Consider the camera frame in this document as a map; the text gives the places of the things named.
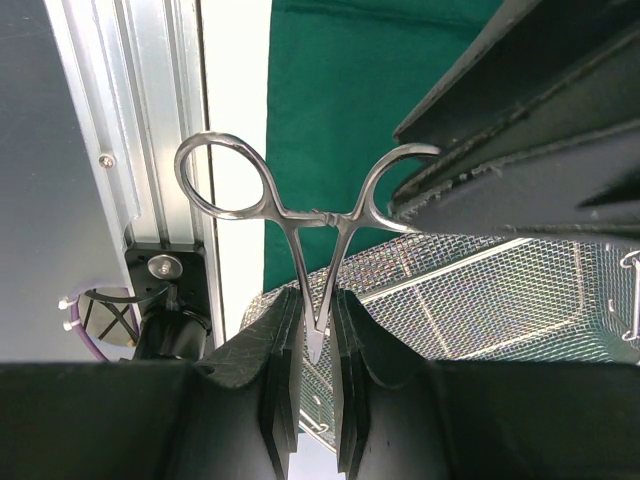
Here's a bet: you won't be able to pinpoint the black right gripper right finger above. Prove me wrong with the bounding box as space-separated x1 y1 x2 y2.
331 290 639 479

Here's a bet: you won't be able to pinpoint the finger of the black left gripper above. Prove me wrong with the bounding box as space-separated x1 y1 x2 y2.
394 1 639 148
393 120 639 240

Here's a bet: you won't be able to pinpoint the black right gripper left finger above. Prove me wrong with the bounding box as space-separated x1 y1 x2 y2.
1 287 304 479

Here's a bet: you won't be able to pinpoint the metal wire mesh tray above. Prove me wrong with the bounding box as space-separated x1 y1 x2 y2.
239 233 640 451

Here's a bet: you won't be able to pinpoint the dark green surgical cloth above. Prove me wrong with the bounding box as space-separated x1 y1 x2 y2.
262 0 506 296

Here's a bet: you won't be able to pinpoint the steel surgical forceps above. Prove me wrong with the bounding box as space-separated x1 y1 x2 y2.
173 130 443 365

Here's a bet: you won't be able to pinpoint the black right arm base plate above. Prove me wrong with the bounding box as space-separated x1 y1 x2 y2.
125 243 212 362

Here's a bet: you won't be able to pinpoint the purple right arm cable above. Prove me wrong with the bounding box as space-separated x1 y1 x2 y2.
69 299 110 363

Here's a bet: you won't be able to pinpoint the aluminium front frame rail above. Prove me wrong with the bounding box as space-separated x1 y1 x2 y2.
46 1 226 346

